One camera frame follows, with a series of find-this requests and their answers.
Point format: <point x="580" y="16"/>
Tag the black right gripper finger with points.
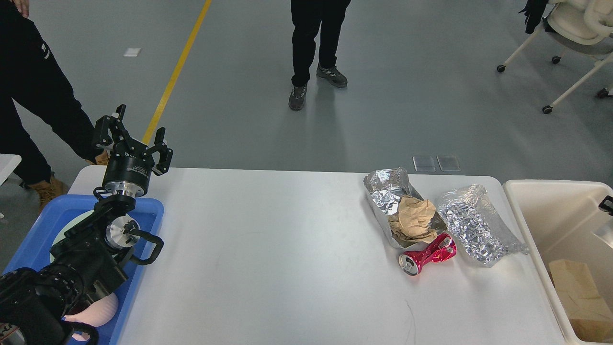
<point x="606" y="205"/>

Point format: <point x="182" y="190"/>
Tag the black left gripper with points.
<point x="126" y="174"/>

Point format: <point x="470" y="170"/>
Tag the green plate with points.
<point x="61" y="234"/>

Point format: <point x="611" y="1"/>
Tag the brown paper bag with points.
<point x="587" y="311"/>

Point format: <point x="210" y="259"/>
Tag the clear plastic wrap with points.
<point x="475" y="224"/>

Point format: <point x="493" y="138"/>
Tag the crushed red can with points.
<point x="441" y="249"/>

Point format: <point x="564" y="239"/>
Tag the pink mug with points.
<point x="96" y="314"/>

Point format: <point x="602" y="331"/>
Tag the brown paper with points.
<point x="412" y="221"/>

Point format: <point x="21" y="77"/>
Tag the white paper cup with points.
<point x="605" y="233"/>

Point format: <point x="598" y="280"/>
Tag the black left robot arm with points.
<point x="88" y="263"/>

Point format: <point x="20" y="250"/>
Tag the white plastic bin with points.
<point x="558" y="219"/>

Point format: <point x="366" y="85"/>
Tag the person in tan boots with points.
<point x="31" y="77"/>

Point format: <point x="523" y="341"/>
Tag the white side table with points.
<point x="8" y="163"/>

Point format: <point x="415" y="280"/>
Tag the blue plastic tray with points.
<point x="34" y="250"/>

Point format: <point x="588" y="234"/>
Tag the clear floor tile right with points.
<point x="448" y="163"/>

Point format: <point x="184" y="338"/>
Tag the clear floor tile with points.
<point x="448" y="163"/>
<point x="423" y="163"/>

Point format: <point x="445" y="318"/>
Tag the white office chair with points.
<point x="581" y="26"/>

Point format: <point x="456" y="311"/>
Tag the clear floor tile left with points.
<point x="423" y="163"/>

